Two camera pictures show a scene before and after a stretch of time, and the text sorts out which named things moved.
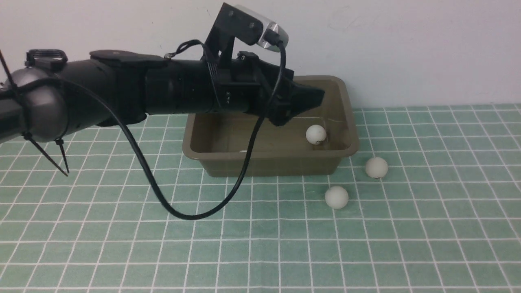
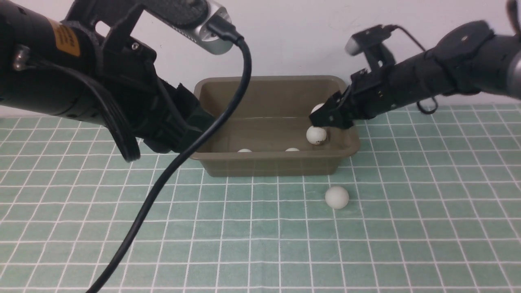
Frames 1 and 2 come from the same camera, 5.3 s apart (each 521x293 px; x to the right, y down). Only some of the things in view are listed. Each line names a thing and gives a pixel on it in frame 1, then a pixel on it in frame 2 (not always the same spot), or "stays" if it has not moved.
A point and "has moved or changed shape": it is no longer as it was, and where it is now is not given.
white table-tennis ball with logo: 316,134 stays
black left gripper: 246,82 -> 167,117
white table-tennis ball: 336,197 stays
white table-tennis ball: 377,167 has moved or changed shape
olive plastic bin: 313,141 stays
